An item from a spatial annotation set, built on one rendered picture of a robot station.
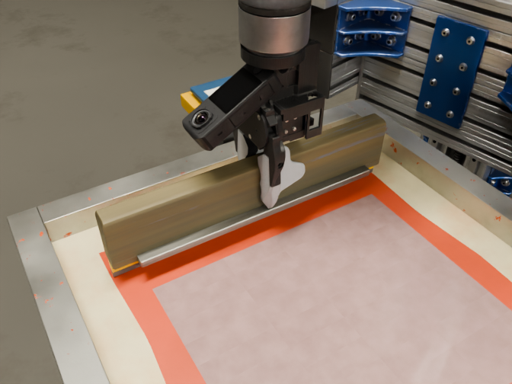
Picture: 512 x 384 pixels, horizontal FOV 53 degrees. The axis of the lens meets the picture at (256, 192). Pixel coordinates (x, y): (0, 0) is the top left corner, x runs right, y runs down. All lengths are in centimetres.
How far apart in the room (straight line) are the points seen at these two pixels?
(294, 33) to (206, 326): 33
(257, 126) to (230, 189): 9
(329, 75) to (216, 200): 43
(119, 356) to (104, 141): 212
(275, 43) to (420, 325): 34
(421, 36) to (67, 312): 70
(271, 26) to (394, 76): 51
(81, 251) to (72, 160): 188
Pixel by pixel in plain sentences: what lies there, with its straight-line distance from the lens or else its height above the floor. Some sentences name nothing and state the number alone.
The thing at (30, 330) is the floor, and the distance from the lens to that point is 191.
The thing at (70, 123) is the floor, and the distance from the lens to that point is 285.
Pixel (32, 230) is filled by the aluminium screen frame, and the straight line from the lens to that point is 70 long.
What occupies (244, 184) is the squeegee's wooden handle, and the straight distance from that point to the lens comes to 64.
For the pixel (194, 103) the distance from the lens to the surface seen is 97.
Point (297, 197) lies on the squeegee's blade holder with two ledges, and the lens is 69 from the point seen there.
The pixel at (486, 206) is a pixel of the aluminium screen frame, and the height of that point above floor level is 99.
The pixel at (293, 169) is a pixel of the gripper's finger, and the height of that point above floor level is 105.
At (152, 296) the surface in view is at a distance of 63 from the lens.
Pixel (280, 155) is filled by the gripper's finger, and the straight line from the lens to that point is 59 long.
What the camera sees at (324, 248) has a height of 95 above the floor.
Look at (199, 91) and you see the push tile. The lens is 97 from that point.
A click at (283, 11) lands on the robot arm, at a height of 125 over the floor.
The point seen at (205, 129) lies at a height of 113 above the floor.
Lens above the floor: 144
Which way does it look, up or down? 40 degrees down
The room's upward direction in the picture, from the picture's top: straight up
